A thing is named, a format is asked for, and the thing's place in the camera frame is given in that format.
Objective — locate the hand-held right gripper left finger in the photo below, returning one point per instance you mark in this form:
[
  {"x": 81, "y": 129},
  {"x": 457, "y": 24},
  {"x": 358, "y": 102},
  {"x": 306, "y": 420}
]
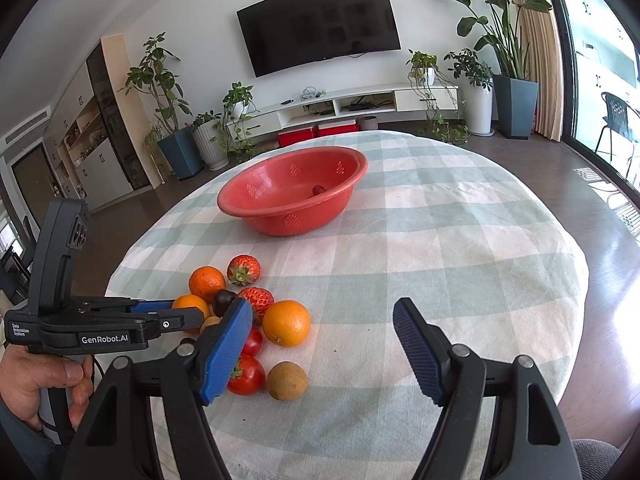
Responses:
[{"x": 227, "y": 350}]

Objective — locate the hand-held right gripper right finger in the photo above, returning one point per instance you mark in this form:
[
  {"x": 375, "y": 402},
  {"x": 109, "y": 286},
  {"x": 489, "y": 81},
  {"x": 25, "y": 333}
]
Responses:
[{"x": 417, "y": 350}]

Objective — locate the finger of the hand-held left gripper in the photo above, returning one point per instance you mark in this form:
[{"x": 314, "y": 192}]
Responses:
[
  {"x": 170, "y": 321},
  {"x": 155, "y": 305}
]

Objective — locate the small red tomato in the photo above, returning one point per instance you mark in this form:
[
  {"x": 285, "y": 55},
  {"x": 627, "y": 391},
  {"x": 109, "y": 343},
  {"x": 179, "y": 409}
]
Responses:
[{"x": 252, "y": 342}]

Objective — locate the small orange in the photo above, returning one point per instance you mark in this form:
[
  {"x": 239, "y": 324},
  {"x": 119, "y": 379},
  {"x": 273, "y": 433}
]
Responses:
[{"x": 192, "y": 302}]

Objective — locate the red tomato with green stem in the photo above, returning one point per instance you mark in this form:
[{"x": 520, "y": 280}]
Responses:
[{"x": 248, "y": 377}]

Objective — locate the dark orange tangerine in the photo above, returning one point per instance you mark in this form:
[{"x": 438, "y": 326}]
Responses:
[{"x": 205, "y": 282}]

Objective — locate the red strawberry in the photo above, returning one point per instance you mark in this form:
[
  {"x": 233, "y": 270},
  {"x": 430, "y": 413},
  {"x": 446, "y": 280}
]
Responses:
[
  {"x": 261, "y": 302},
  {"x": 247, "y": 266}
]

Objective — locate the large light orange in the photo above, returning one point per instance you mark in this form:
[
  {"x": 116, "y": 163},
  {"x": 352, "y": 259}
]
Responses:
[{"x": 286, "y": 322}]

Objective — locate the brown kiwi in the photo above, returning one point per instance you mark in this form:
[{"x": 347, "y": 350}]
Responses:
[{"x": 286, "y": 381}]

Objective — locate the red plastic colander bowl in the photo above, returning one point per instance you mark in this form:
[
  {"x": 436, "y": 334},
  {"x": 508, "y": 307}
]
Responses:
[{"x": 280, "y": 180}]

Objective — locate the person's left forearm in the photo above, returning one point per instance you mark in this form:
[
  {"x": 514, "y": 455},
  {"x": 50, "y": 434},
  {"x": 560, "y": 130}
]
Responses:
[{"x": 20, "y": 440}]

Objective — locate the person's left hand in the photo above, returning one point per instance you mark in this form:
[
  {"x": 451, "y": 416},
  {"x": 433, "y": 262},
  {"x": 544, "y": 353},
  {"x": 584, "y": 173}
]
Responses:
[{"x": 30, "y": 375}]

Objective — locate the brown wooden door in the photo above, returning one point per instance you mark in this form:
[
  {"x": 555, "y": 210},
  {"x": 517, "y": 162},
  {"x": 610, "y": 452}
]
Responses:
[{"x": 32, "y": 182}]

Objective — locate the checked green white tablecloth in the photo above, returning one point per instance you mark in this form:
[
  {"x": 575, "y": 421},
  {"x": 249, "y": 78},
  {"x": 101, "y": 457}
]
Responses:
[{"x": 425, "y": 240}]

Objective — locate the wooden display cabinet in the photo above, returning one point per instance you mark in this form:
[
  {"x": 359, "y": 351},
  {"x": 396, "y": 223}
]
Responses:
[{"x": 105, "y": 160}]

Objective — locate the tall leafy plant blue pot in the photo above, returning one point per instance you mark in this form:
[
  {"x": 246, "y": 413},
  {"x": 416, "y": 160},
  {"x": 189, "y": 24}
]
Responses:
[{"x": 180, "y": 155}]

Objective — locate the ceiling air vent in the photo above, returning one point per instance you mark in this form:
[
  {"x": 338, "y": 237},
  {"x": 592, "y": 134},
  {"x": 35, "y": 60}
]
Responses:
[{"x": 27, "y": 126}]

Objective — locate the plant in ribbed white pot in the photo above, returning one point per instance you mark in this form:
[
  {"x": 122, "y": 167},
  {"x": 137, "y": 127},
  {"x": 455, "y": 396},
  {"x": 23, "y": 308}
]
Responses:
[{"x": 212, "y": 147}]

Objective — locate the grey upholstered chair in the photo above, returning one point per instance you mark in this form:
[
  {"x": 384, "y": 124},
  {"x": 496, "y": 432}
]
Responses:
[{"x": 595, "y": 460}]

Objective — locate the white television cabinet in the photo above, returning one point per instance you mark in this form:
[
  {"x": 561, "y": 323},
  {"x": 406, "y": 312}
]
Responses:
[{"x": 260, "y": 120}]

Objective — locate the trailing pothos white pot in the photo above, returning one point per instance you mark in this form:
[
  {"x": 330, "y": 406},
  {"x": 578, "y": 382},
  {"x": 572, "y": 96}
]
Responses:
[
  {"x": 429, "y": 76},
  {"x": 239, "y": 107}
]

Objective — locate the red storage box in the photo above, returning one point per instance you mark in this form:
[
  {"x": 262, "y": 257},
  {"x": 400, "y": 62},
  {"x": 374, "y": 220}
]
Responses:
[
  {"x": 296, "y": 137},
  {"x": 337, "y": 128}
]

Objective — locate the small grey pot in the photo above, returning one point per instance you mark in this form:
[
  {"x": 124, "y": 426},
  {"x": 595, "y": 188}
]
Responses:
[{"x": 369, "y": 123}]

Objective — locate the bushy plant tall white pot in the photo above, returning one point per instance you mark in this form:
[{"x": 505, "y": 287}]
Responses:
[{"x": 477, "y": 110}]

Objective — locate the black set-top box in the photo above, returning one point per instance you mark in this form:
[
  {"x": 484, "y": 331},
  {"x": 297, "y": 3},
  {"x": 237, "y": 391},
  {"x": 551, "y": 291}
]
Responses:
[{"x": 360, "y": 107}]

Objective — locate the bird of paradise dark pot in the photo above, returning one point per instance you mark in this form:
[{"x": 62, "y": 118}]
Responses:
[{"x": 515, "y": 105}]

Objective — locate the black balcony chair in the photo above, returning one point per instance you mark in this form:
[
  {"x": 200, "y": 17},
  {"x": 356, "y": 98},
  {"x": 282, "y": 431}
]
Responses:
[{"x": 617, "y": 115}]

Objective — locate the sliding glass door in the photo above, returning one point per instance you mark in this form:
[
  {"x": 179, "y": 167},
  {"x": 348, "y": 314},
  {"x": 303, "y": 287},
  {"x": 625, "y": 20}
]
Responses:
[{"x": 567, "y": 60}]

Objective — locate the beige curtain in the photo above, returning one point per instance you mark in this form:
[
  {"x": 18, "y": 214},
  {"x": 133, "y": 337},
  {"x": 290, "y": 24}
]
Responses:
[{"x": 532, "y": 35}]

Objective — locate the black wall television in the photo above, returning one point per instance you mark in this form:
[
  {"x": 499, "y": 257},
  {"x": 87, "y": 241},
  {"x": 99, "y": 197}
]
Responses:
[{"x": 320, "y": 25}]

